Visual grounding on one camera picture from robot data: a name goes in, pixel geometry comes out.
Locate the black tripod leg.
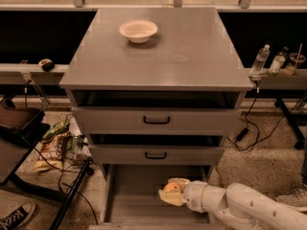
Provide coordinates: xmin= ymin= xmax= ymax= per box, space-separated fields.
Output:
xmin=49 ymin=160 xmax=90 ymax=230

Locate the black chair base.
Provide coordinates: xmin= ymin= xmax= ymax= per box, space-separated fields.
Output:
xmin=274 ymin=95 xmax=306 ymax=150

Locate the grey knit sneaker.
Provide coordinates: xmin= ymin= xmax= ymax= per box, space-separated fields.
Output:
xmin=275 ymin=184 xmax=307 ymax=212

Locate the dark side table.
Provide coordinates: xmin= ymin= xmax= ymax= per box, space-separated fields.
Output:
xmin=0 ymin=98 xmax=66 ymax=202

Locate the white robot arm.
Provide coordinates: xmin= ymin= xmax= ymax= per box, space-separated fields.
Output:
xmin=158 ymin=178 xmax=307 ymax=230

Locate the black power adapter cable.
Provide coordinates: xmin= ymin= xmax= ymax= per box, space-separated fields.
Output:
xmin=226 ymin=80 xmax=289 ymax=152

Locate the grey drawer cabinet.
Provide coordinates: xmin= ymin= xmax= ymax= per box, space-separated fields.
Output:
xmin=59 ymin=7 xmax=254 ymax=181

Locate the grey top drawer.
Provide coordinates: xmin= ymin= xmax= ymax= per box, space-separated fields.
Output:
xmin=72 ymin=107 xmax=241 ymax=136

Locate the clear plastic water bottle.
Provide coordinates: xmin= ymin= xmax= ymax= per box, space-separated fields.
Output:
xmin=249 ymin=44 xmax=270 ymax=81

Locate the plastic cup with straw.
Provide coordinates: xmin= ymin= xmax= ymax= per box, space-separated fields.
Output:
xmin=283 ymin=44 xmax=306 ymax=76

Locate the black white sneaker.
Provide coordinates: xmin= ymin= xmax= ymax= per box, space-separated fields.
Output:
xmin=0 ymin=201 xmax=36 ymax=230

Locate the grey middle drawer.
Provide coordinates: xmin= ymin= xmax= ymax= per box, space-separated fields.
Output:
xmin=89 ymin=145 xmax=224 ymax=165

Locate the green label drink bottle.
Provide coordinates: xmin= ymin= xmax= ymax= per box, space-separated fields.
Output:
xmin=268 ymin=46 xmax=289 ymax=76

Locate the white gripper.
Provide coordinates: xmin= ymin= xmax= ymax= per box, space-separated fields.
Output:
xmin=158 ymin=178 xmax=208 ymax=213

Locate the brown chip bag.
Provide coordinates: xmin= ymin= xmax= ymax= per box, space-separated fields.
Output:
xmin=35 ymin=133 xmax=68 ymax=172

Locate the green snack bag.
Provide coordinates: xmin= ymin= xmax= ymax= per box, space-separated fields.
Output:
xmin=42 ymin=121 xmax=69 ymax=142

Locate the orange fruit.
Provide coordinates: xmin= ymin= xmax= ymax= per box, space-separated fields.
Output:
xmin=164 ymin=182 xmax=182 ymax=193

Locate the grey open bottom drawer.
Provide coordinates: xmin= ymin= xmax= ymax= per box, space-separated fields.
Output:
xmin=89 ymin=165 xmax=224 ymax=230

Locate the yellow black tape measure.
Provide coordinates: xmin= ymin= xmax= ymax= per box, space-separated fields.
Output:
xmin=38 ymin=58 xmax=55 ymax=72

